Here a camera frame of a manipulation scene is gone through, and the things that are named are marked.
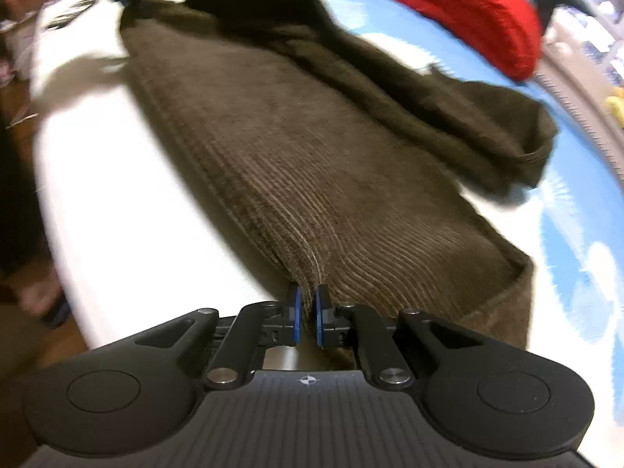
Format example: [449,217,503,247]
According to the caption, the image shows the brown corduroy pants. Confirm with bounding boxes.
[119,0,556,348]

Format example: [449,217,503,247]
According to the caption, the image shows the blue white patterned bedsheet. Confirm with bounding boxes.
[32,0,623,467]

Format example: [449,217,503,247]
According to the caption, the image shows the grey mattress with trim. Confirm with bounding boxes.
[534,53,623,184]

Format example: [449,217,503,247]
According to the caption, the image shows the yellow plush toy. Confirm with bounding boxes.
[603,87,624,128]

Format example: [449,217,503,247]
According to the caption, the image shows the red knitted blanket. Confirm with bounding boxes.
[395,0,541,82]

